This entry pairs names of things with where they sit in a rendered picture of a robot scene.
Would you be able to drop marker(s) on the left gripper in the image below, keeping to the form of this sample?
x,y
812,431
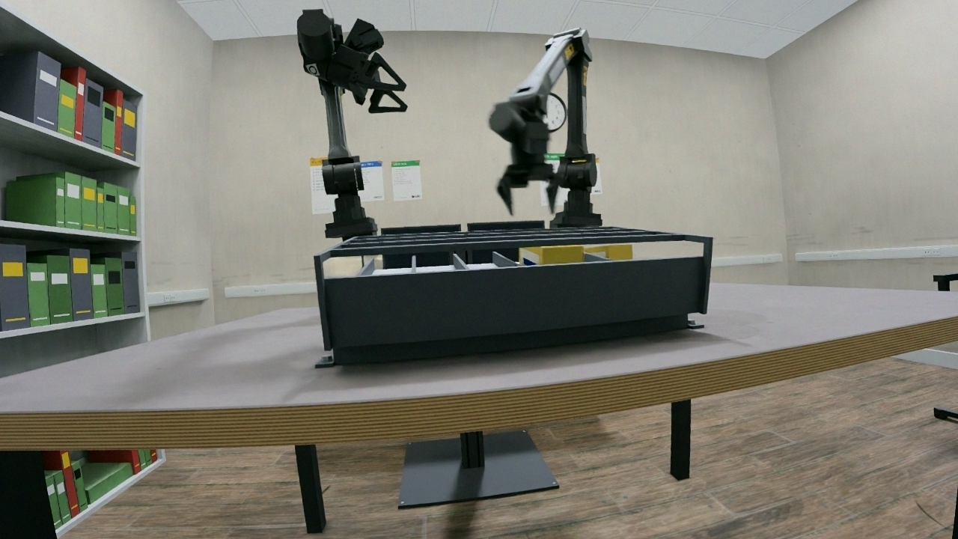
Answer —
x,y
520,177

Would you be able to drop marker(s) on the yellow butter carton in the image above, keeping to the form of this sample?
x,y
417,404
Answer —
x,y
614,252
552,255

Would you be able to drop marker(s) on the dark grey front panel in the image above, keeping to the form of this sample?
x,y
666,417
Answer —
x,y
436,305

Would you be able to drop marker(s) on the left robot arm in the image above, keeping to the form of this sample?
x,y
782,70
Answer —
x,y
533,137

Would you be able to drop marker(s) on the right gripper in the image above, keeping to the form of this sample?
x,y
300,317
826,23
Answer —
x,y
364,76

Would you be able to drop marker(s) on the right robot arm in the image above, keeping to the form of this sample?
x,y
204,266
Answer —
x,y
315,29

